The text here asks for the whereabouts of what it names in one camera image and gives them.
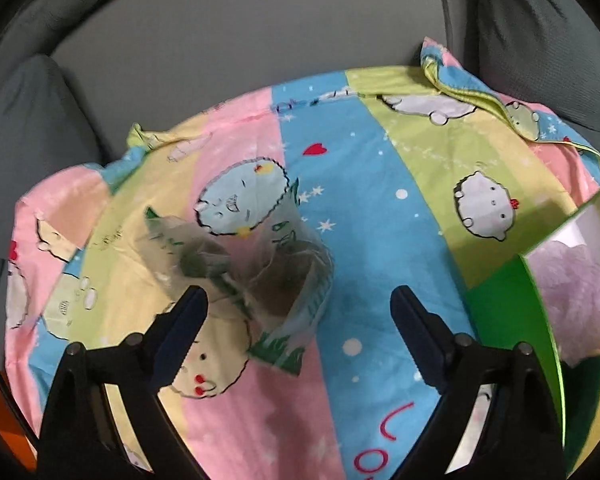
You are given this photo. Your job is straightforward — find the clear green-printed plastic bag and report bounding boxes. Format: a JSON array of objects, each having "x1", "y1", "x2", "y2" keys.
[
  {"x1": 239, "y1": 177, "x2": 337, "y2": 377},
  {"x1": 142, "y1": 204, "x2": 242, "y2": 312}
]

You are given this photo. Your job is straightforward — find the purple fluffy cloth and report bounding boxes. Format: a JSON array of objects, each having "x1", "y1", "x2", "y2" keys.
[{"x1": 531, "y1": 239, "x2": 600, "y2": 367}]

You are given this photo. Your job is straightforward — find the cartoon printed blanket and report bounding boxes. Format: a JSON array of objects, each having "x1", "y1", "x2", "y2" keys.
[{"x1": 5, "y1": 35, "x2": 600, "y2": 480}]

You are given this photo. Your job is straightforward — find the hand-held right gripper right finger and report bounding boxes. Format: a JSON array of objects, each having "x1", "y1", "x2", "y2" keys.
[{"x1": 389, "y1": 285, "x2": 566, "y2": 480}]

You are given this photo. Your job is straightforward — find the orange object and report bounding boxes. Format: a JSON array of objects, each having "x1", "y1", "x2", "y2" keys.
[{"x1": 0, "y1": 357, "x2": 40, "y2": 472}]

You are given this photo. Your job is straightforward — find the grey sofa cushion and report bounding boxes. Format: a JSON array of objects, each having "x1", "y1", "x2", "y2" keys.
[
  {"x1": 474, "y1": 0, "x2": 600, "y2": 134},
  {"x1": 0, "y1": 54, "x2": 107, "y2": 263}
]

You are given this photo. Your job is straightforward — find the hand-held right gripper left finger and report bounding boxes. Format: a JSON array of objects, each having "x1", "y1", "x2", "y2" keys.
[{"x1": 35, "y1": 285, "x2": 211, "y2": 480}]

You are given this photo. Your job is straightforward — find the green cardboard box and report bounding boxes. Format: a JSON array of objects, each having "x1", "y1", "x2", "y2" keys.
[{"x1": 464, "y1": 184, "x2": 600, "y2": 480}]

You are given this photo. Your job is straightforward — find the brown fuzzy ball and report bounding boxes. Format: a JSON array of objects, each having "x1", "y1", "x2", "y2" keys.
[{"x1": 252, "y1": 260, "x2": 315, "y2": 322}]

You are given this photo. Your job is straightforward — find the grey fluffy ball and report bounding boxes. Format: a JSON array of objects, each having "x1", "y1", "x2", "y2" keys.
[{"x1": 177, "y1": 241, "x2": 232, "y2": 282}]

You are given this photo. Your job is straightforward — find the grey sofa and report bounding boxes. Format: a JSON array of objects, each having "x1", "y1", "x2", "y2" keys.
[{"x1": 0, "y1": 0, "x2": 600, "y2": 171}]

